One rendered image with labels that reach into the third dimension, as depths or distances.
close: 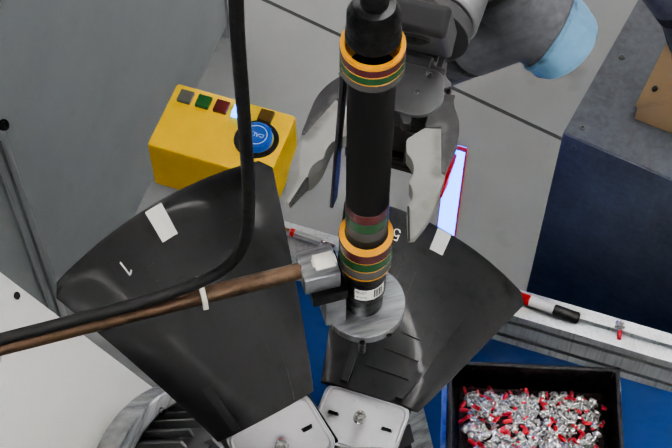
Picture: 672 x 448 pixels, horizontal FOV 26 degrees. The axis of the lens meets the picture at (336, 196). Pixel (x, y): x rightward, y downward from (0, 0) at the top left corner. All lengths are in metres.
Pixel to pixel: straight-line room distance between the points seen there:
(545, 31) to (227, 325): 0.39
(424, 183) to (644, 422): 1.11
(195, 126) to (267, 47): 1.44
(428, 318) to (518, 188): 1.51
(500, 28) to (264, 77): 1.94
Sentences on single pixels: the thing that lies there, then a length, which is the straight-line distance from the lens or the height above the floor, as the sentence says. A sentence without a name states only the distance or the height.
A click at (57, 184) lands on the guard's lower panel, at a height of 0.47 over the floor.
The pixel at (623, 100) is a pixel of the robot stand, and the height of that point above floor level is 1.00.
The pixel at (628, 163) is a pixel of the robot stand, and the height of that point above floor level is 1.00.
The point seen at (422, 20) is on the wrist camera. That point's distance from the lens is 1.05.
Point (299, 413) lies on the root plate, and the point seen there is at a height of 1.27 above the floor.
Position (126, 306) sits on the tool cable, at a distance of 1.14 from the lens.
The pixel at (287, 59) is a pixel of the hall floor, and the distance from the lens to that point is 3.21.
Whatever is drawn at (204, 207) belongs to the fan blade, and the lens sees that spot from 1.33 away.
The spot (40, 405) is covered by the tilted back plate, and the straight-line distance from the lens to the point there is 1.49.
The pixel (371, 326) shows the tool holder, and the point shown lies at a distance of 1.23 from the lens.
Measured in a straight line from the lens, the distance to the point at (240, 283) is 1.16.
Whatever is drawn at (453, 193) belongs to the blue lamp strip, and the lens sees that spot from 1.71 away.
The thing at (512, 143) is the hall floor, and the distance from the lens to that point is 3.10.
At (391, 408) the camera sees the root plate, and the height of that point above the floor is 1.18.
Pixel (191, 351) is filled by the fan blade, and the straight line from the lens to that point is 1.35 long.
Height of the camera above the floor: 2.54
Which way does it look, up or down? 58 degrees down
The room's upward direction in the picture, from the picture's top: straight up
